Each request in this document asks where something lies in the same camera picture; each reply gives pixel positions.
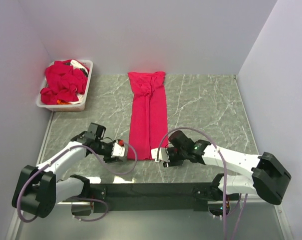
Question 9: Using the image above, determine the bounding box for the red t shirt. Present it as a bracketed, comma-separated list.
[128, 71, 168, 161]

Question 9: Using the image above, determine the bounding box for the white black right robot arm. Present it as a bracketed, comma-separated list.
[152, 128, 291, 205]

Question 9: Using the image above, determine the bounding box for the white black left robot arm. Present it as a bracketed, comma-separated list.
[12, 123, 126, 223]

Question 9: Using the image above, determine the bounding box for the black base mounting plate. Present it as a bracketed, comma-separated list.
[60, 182, 240, 216]

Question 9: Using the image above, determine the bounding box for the red clothes pile in basket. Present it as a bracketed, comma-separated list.
[40, 59, 89, 105]

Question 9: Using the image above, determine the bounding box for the white printed garment in basket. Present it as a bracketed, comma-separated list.
[63, 59, 89, 77]

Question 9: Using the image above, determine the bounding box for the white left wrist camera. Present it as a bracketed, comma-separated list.
[111, 139, 126, 158]

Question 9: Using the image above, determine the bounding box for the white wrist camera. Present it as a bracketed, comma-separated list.
[151, 147, 170, 163]
[111, 139, 126, 158]

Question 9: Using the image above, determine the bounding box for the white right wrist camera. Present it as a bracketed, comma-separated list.
[151, 147, 170, 163]

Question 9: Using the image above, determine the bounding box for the aluminium rail frame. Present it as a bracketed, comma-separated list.
[5, 159, 291, 240]

